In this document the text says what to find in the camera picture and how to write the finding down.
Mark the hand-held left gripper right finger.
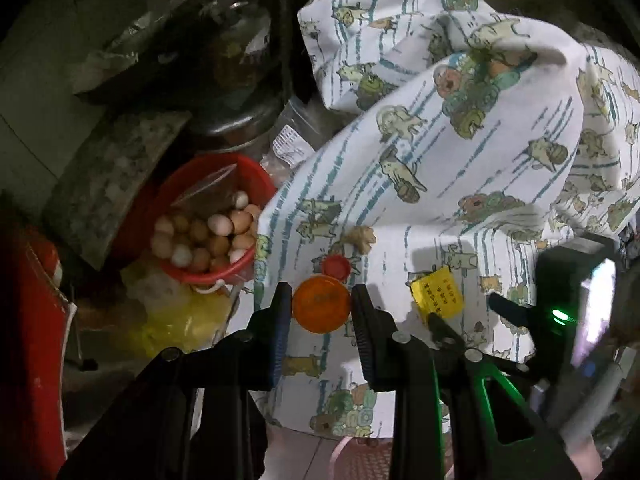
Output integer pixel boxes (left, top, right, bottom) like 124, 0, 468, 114
349, 283, 577, 480

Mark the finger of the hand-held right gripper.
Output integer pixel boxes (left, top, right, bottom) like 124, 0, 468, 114
426, 311, 469, 354
488, 291, 547, 334

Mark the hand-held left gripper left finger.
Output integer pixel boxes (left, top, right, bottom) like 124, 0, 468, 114
57, 281, 294, 480

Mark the yellow paper wrapper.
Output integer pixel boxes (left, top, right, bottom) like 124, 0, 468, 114
410, 266, 465, 325

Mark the orange plastic bottle cap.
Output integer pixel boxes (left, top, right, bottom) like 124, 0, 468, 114
291, 276, 352, 335

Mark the pink plastic basket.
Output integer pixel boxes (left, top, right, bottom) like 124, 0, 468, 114
329, 436, 402, 480

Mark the small red bottle cap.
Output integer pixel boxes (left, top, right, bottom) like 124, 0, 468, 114
322, 254, 352, 281

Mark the yellow plastic bag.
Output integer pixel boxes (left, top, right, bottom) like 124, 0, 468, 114
124, 280, 247, 358

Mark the ginger piece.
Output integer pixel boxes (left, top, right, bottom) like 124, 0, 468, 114
348, 226, 377, 255

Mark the pile of eggs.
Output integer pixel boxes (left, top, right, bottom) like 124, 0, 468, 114
151, 190, 263, 273

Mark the red bowl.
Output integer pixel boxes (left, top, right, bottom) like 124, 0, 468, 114
149, 153, 279, 287

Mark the clear labelled plastic bag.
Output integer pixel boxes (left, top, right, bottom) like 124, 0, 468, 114
259, 99, 327, 182

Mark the printed animal pattern cloth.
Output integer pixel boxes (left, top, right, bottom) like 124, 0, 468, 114
252, 0, 640, 438

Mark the grey stone slab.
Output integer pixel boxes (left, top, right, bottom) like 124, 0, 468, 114
41, 109, 194, 270

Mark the red cardboard box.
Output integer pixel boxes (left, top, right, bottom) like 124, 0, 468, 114
0, 227, 78, 480

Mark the crumpled dark plastic bag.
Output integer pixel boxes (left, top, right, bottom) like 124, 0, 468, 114
72, 0, 226, 98

